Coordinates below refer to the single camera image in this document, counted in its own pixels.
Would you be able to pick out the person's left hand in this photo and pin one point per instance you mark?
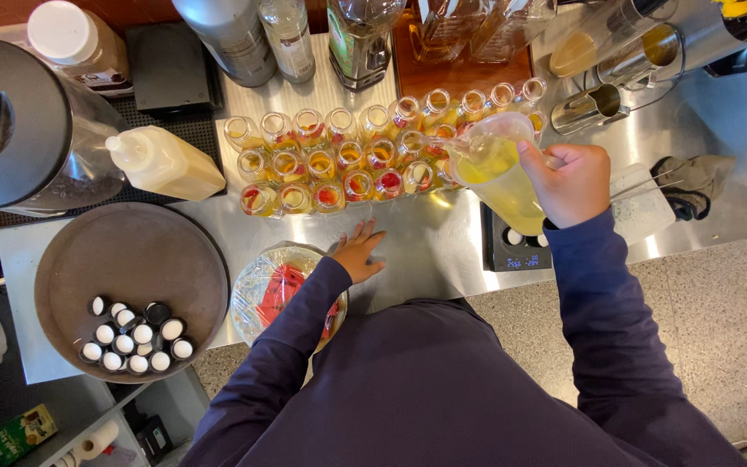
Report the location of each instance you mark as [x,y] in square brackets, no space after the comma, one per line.
[355,256]

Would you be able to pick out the person's right hand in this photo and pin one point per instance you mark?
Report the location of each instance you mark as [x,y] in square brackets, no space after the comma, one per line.
[574,188]

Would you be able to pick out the clear plastic measuring jug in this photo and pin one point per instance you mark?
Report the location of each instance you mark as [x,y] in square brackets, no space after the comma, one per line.
[500,181]

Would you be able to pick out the black bottle cap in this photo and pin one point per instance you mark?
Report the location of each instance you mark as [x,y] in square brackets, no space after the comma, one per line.
[542,240]
[514,237]

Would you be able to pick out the thin metal tweezers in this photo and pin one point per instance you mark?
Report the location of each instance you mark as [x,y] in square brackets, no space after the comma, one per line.
[646,185]

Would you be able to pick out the clear plastic container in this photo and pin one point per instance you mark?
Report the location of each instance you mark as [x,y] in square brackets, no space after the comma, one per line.
[642,211]

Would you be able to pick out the small steel jigger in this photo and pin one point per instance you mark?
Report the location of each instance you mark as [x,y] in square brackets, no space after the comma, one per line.
[587,110]

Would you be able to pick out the plastic-wrapped bowl of red fruit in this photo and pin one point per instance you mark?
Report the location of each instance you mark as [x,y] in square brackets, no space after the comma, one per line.
[276,292]

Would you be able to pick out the rows of small glass bottles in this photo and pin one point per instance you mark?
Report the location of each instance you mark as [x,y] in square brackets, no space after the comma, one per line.
[341,165]

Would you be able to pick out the black digital scale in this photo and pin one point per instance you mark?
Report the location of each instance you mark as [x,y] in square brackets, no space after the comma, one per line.
[509,256]

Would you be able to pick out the grey-brown cloth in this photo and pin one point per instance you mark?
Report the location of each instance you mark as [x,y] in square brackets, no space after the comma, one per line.
[694,181]

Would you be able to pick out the large steel shaker tin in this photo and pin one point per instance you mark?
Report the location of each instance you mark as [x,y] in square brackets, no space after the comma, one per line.
[581,48]

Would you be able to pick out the medium steel shaker tin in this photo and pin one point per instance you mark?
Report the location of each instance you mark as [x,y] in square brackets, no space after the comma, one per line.
[639,58]

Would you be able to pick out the person's dark blue torso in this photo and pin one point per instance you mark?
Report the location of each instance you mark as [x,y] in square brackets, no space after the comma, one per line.
[425,395]

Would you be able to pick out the brown wooden tray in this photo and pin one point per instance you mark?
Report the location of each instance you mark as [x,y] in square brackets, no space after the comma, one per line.
[461,78]

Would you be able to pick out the square clear glass bottle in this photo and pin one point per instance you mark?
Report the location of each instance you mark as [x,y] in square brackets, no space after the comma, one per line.
[445,32]
[513,29]

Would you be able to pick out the black rubber bar mat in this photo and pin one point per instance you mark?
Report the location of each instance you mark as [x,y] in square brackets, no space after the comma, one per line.
[198,133]

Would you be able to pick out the large steel container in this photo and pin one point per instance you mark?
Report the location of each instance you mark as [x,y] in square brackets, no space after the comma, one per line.
[710,32]

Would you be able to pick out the green-label glass bottle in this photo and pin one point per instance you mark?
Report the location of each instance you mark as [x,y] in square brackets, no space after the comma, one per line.
[359,48]

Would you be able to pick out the cream squeeze bottle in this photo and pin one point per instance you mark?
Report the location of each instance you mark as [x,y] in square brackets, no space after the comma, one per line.
[166,165]

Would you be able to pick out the slim clear glass bottle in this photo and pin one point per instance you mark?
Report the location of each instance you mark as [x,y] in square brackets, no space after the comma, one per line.
[289,42]

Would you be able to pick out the round brown tray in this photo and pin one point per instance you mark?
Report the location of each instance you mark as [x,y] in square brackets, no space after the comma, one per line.
[130,259]

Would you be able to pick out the pile of black bottle caps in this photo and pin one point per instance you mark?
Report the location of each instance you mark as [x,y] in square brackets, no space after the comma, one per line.
[135,340]

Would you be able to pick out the silver metal bottle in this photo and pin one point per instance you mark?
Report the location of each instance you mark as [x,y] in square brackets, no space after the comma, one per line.
[231,39]

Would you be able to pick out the flat black square scale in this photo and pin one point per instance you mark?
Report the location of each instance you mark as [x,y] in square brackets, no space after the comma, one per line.
[169,68]

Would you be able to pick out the white paper roll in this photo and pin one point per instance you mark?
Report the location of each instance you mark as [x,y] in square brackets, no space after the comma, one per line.
[96,441]

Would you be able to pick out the brown bottle with white cap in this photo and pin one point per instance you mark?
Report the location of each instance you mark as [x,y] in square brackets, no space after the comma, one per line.
[75,42]

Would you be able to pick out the blender jar with black lid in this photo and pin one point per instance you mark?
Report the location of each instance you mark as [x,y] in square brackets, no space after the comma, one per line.
[17,123]

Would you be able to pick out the green carton box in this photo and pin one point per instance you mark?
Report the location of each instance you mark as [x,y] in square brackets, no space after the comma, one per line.
[20,434]

